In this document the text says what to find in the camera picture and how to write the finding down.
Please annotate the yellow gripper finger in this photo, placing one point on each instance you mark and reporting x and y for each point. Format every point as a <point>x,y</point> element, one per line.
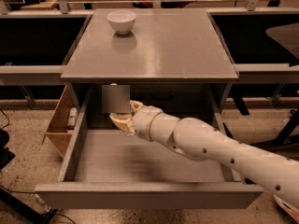
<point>123,121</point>
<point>135,106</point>

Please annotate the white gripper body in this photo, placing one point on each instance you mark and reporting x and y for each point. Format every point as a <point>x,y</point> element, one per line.
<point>142,121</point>

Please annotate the clear plastic water bottle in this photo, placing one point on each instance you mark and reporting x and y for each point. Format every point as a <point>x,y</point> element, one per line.
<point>116,99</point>

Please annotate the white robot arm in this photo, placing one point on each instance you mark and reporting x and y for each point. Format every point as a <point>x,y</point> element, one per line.
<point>197,140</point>

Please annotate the grey open top drawer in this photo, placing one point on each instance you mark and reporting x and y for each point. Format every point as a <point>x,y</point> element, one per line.
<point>105,169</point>

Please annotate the grey cabinet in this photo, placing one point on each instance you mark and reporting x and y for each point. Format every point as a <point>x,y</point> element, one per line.
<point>174,50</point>

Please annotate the wooden box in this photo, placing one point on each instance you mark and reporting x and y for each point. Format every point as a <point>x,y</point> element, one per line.
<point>57,131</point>

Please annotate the white ceramic bowl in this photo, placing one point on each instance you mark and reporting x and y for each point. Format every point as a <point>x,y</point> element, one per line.
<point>121,21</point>

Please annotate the black stand leg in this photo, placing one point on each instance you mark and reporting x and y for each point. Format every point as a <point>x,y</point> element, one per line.
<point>285,139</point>

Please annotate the white sneaker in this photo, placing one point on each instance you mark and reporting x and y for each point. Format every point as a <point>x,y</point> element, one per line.
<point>292,211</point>

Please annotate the black drawer handle right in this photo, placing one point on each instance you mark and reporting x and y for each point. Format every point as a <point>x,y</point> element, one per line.
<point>163,96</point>

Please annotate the black drawer slide rail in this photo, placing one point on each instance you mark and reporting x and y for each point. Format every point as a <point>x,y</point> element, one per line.
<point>225,129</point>

